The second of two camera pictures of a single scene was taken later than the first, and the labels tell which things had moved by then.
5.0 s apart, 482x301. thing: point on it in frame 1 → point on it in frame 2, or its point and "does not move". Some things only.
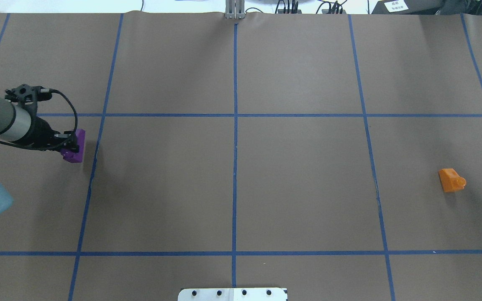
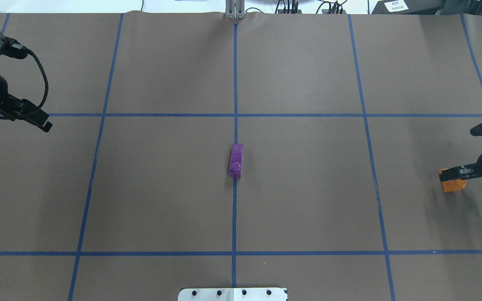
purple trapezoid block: (70, 157) → (236, 160)
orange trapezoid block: (450, 180) does not move
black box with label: (408, 7) does not move
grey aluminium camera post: (234, 9) does not move
